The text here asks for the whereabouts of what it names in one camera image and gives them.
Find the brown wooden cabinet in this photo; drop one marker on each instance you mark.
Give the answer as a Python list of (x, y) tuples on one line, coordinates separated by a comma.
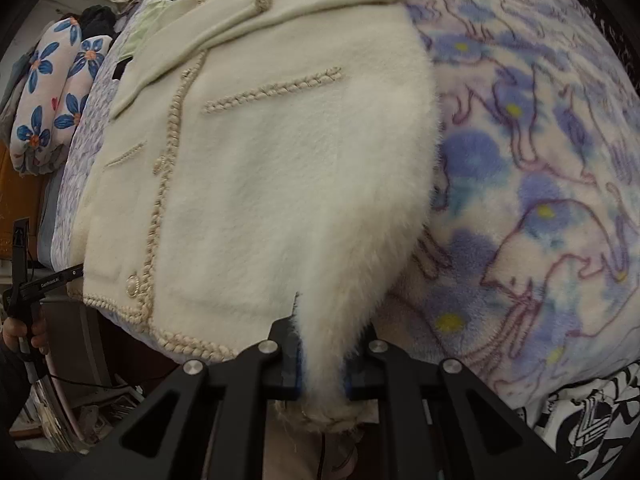
[(20, 180)]

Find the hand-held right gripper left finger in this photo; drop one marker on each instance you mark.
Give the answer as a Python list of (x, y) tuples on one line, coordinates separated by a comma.
[(285, 360)]

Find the light green garment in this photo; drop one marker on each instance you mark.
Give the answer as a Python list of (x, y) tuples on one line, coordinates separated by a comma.
[(145, 25)]

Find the person's left forearm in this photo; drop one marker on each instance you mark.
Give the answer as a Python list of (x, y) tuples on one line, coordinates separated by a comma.
[(10, 385)]

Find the white fluffy cardigan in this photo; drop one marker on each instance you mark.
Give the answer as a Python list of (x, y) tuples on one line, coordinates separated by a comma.
[(280, 160)]

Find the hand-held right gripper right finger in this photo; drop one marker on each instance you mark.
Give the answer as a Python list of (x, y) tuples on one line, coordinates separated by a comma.
[(360, 375)]

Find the person's left hand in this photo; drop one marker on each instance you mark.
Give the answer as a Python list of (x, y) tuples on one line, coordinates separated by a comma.
[(40, 335)]

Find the black white printed fabric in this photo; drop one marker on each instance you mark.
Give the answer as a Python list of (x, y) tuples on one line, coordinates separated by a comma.
[(590, 425)]

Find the folded blue floral quilt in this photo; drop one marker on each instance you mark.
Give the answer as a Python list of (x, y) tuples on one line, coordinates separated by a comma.
[(45, 90)]

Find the grey folded cloths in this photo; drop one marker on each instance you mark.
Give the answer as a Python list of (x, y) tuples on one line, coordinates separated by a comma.
[(15, 85)]

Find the purple cat-print blanket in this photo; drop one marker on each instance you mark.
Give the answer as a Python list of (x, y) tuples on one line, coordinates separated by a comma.
[(525, 160)]

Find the black white patterned cloth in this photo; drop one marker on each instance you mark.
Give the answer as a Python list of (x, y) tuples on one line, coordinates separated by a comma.
[(615, 25)]

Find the dark clothes pile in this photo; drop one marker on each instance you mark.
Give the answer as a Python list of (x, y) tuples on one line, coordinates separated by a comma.
[(97, 15)]

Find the chrome curved metal rim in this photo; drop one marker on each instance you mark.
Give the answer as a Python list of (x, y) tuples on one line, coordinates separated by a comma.
[(50, 410)]

